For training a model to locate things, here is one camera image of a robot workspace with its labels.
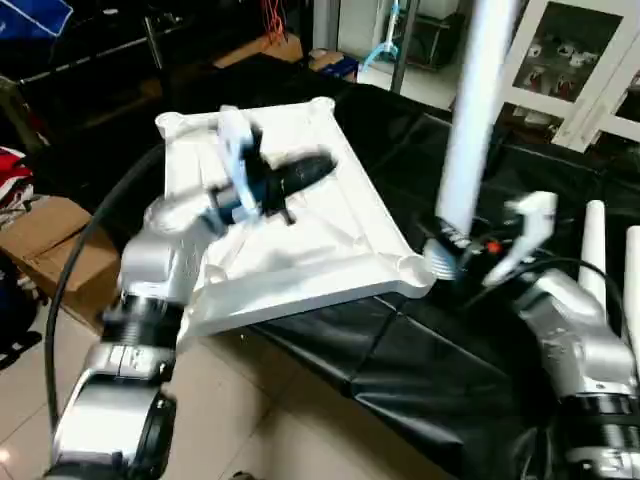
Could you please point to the black mat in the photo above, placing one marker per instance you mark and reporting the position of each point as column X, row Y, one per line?
column 400, row 350

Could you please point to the teal and white pole tool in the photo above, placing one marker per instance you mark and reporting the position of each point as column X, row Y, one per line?
column 385, row 40

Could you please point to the red and white cloth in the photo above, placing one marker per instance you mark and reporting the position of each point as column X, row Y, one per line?
column 12, row 180

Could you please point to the blue box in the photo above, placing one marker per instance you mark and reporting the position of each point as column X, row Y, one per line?
column 340, row 68

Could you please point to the brown cardboard box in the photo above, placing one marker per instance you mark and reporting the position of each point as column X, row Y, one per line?
column 50, row 250

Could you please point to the white glass-door cabinet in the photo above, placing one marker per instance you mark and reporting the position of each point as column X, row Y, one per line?
column 570, row 60

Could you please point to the dark metal stand pole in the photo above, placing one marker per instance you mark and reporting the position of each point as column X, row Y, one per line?
column 400, row 45

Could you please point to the white plastic table top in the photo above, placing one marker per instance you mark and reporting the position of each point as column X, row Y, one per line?
column 330, row 240

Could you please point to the grey metal post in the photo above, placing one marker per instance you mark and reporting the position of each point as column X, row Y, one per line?
column 155, row 45

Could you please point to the dark backpack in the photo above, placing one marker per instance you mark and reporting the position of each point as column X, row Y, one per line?
column 12, row 310

